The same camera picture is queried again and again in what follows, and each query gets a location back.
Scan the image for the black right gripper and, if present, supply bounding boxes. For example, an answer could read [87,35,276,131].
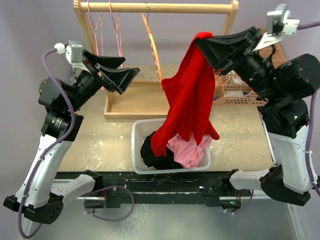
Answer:
[194,25,282,102]

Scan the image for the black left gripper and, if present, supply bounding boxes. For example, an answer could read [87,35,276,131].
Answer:
[66,49,138,113]

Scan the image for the pink wire hanger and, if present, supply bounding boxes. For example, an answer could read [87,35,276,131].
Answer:
[109,1,123,57]
[86,0,104,92]

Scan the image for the red t shirt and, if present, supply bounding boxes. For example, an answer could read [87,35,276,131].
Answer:
[151,31,220,157]

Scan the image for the wooden hanger with metal hook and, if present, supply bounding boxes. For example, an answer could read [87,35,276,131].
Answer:
[141,2,163,91]

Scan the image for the pink t shirt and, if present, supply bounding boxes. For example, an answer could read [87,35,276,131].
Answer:
[167,133,212,169]

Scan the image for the black t shirt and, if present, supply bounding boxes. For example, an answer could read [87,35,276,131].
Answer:
[140,131,183,170]

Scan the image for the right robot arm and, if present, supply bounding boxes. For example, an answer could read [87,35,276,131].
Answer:
[195,27,320,206]

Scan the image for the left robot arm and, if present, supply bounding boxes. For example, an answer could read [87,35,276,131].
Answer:
[3,47,140,225]

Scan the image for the peach plastic file organizer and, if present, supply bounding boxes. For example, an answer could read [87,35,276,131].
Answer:
[212,42,286,107]

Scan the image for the white box with red logo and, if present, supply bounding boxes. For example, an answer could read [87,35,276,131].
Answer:
[224,90,244,97]

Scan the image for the wooden clothes rack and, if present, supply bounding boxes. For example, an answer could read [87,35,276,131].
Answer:
[73,0,239,120]

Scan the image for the white plastic basket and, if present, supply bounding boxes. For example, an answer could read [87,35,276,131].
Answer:
[131,118,212,175]

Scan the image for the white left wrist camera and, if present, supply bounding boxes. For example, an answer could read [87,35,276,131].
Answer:
[54,40,90,73]

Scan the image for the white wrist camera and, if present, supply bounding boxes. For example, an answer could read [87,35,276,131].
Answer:
[253,3,300,52]
[54,40,90,73]

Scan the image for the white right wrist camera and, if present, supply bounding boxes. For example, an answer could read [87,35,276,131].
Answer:
[253,3,300,52]

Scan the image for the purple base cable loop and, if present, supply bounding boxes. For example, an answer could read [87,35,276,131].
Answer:
[83,184,135,223]

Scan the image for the aluminium rail frame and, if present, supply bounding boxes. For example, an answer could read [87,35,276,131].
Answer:
[17,65,307,240]

